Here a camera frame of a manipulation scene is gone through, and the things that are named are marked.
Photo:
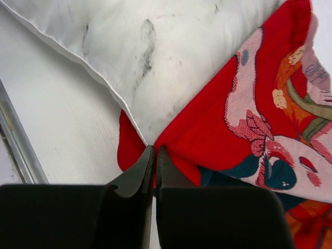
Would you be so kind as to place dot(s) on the red cartoon print pillowcase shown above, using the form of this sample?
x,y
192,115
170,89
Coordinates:
x,y
265,120

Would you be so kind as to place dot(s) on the aluminium table frame rail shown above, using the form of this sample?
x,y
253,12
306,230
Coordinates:
x,y
20,147

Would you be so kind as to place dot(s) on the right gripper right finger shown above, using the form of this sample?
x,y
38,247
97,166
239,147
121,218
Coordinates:
x,y
215,217

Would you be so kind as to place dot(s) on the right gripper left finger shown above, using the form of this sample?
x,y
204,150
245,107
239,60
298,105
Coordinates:
x,y
114,215

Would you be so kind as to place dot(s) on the white pillow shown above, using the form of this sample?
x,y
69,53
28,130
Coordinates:
x,y
153,56

